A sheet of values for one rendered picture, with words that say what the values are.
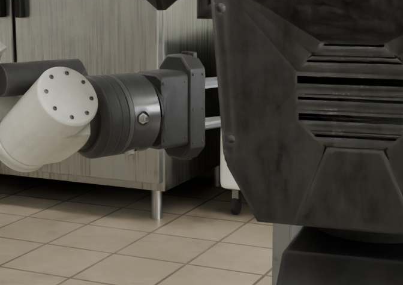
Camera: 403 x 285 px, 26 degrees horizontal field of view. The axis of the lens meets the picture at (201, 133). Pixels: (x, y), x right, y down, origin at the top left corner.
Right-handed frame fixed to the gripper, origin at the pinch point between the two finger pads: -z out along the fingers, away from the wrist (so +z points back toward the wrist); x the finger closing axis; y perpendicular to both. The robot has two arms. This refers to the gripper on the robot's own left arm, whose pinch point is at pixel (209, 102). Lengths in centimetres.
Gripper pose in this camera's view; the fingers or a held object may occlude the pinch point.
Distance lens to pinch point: 104.2
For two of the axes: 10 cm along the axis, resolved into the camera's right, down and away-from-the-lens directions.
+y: -6.6, -1.3, 7.4
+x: 0.0, -9.9, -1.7
